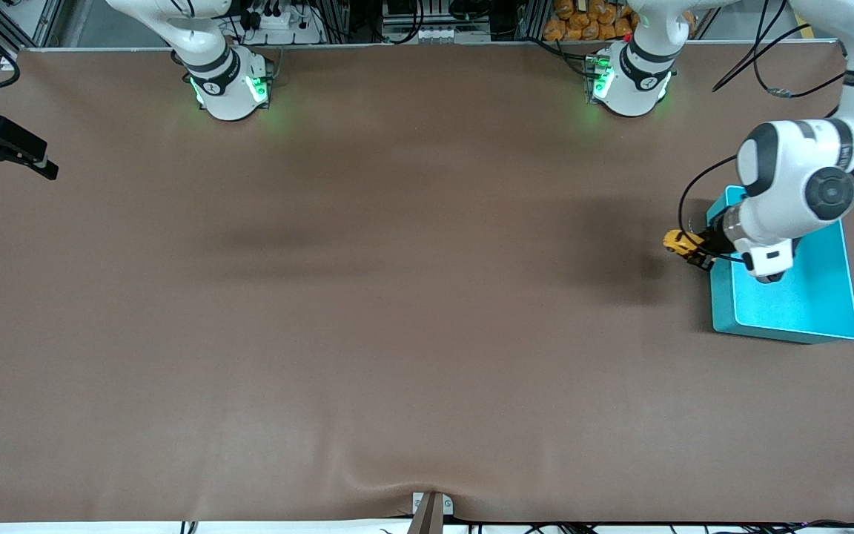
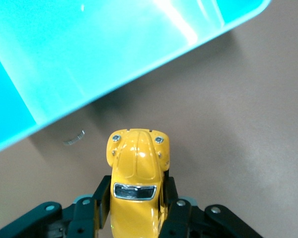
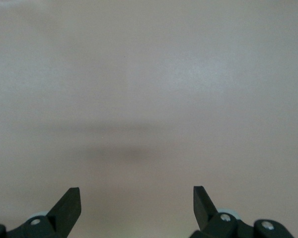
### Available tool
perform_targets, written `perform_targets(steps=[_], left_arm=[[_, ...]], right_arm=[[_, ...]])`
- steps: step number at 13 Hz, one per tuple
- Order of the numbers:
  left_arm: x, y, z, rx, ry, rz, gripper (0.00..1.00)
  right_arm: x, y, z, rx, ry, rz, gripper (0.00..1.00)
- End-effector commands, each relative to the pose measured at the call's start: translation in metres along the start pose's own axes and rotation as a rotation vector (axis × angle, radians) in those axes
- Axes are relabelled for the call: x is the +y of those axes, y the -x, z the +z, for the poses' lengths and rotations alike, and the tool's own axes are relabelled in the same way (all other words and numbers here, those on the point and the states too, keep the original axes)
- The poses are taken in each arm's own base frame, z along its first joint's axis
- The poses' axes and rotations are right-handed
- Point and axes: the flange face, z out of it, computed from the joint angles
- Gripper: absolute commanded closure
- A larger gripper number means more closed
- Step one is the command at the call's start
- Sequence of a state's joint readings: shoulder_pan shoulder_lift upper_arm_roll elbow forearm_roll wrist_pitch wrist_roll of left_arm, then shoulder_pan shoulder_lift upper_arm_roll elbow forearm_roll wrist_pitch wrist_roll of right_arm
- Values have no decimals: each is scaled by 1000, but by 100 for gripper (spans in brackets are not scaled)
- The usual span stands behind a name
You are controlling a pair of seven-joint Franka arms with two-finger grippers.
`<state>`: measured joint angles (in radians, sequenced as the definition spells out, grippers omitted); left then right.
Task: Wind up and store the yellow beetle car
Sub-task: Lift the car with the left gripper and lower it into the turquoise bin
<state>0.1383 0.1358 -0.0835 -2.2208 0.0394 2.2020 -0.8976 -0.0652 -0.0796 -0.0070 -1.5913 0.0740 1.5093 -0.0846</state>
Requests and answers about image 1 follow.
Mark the yellow beetle toy car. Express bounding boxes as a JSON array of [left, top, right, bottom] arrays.
[[662, 229, 704, 260]]

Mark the teal plastic storage box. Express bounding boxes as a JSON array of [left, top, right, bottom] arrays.
[[706, 185, 854, 345]]

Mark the orange packaged goods pile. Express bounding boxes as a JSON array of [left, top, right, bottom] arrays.
[[543, 0, 637, 42]]

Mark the white power strip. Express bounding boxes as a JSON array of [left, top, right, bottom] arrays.
[[248, 6, 324, 45]]

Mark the brown table mat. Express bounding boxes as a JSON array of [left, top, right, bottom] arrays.
[[0, 43, 854, 524]]

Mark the white terminal block row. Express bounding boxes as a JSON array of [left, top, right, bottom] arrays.
[[388, 24, 490, 44]]

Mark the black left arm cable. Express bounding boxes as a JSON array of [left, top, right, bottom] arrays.
[[678, 0, 854, 257]]

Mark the metal clamp bracket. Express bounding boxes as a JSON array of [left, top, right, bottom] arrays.
[[411, 491, 454, 534]]

